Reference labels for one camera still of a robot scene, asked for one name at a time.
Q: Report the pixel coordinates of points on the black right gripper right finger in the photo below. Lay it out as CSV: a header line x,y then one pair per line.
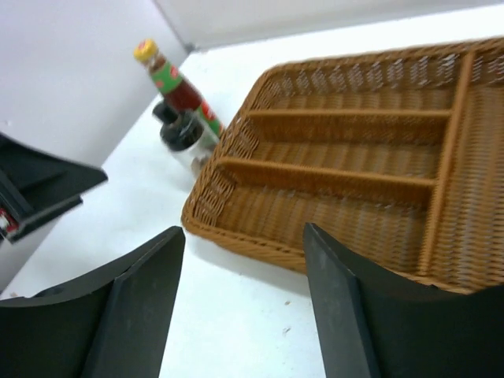
x,y
372,322

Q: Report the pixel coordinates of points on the red sauce bottle green label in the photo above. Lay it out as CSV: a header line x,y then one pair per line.
x,y
176,89

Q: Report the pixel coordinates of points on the brown wicker divided tray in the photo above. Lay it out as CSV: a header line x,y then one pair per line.
x,y
398,155

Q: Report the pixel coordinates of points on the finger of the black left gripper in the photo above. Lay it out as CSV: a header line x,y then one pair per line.
x,y
37,188

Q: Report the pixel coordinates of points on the small black-capped glass jar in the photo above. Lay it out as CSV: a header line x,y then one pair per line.
x,y
187,136

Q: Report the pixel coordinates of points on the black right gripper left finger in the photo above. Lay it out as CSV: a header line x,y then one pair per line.
x,y
110,322

